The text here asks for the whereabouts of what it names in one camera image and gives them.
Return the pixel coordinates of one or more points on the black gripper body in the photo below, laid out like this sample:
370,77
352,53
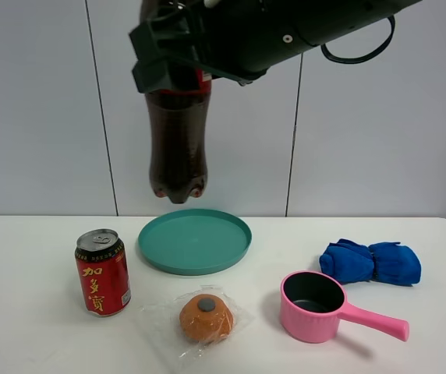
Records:
238,40

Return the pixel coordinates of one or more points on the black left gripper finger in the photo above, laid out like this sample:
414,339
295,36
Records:
151,74

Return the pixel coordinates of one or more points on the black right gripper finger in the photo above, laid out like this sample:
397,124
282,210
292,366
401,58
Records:
160,37

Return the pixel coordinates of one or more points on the cola bottle yellow cap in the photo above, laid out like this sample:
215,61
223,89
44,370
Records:
178,167

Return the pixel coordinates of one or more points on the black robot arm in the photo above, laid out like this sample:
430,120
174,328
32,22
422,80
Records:
312,24

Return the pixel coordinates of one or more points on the teal round plate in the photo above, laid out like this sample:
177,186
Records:
194,242

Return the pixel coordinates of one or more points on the red herbal tea can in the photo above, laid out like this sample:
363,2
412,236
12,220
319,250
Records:
102,266

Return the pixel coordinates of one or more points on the blue folded cloth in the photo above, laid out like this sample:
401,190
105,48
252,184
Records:
385,262

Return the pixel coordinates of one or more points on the wrapped orange bun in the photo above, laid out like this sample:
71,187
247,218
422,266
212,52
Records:
181,330

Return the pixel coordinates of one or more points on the pink saucepan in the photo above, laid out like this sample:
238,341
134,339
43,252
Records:
313,304

